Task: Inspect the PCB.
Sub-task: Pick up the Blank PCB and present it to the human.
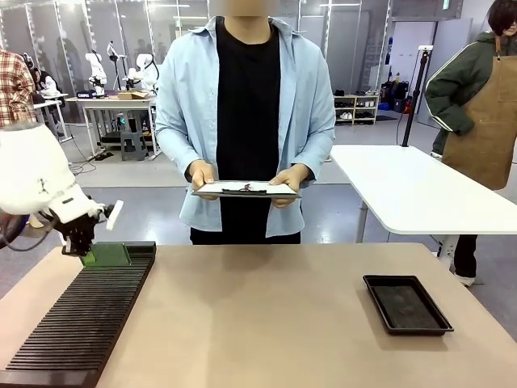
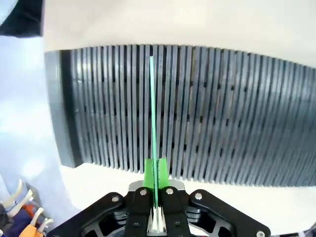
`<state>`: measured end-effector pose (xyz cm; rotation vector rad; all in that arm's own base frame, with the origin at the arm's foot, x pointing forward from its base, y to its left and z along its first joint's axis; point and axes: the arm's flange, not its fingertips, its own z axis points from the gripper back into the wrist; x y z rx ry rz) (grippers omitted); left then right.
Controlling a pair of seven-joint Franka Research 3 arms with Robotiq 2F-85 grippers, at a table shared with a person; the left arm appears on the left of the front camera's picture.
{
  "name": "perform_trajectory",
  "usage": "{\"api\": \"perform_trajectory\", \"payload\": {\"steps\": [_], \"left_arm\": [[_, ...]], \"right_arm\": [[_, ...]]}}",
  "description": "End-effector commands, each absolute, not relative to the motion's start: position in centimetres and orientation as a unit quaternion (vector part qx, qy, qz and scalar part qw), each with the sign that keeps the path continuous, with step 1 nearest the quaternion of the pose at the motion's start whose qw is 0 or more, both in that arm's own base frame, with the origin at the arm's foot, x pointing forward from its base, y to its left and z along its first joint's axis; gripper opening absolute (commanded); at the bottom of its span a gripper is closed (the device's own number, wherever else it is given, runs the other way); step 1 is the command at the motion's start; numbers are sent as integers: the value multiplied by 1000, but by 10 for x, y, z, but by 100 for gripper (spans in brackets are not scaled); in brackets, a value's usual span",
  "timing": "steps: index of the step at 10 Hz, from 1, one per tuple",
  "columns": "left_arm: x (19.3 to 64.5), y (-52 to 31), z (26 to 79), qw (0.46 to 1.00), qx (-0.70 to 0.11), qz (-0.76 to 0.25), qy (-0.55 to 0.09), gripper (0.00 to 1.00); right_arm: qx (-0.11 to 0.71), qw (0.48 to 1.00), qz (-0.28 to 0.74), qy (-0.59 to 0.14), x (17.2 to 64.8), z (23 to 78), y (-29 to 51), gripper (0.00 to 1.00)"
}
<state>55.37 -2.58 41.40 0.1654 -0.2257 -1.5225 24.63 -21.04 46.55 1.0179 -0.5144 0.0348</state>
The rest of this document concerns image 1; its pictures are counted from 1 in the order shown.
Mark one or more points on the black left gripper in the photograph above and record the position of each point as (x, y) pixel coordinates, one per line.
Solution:
(78, 232)

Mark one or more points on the green PCB board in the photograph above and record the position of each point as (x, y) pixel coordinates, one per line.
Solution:
(110, 254)

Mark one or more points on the grey clipboard with paper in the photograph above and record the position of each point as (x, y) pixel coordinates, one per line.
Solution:
(246, 190)

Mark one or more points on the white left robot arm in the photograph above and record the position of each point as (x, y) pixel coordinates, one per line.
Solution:
(30, 169)

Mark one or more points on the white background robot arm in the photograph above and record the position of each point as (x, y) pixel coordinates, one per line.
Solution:
(97, 72)
(143, 72)

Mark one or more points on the black slotted PCB rack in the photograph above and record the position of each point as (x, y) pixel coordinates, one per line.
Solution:
(82, 309)

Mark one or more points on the person's right hand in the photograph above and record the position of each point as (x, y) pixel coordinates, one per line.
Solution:
(200, 178)

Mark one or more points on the person's left hand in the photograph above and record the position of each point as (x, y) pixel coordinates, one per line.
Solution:
(288, 184)

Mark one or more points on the grey step stool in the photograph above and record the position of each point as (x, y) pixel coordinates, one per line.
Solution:
(132, 143)

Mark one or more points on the white background workbench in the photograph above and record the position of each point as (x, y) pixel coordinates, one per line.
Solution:
(115, 117)

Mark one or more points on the cardboard box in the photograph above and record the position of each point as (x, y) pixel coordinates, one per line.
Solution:
(133, 95)

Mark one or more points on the person in plaid shirt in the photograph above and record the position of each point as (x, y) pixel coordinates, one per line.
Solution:
(14, 91)

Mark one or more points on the person in light blue shirt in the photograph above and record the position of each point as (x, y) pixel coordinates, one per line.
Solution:
(246, 121)

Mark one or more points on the wooden shoe shelf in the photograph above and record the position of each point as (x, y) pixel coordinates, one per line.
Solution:
(357, 108)

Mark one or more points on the black plastic tray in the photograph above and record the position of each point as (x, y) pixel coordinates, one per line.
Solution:
(407, 304)

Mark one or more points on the white folding table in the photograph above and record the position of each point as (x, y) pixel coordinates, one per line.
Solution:
(424, 190)

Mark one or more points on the black tripod pole with light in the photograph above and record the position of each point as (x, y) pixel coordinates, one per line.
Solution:
(416, 95)

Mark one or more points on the person in brown apron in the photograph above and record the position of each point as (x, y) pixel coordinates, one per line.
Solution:
(476, 109)

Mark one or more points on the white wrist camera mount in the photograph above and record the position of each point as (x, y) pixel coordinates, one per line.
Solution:
(114, 215)

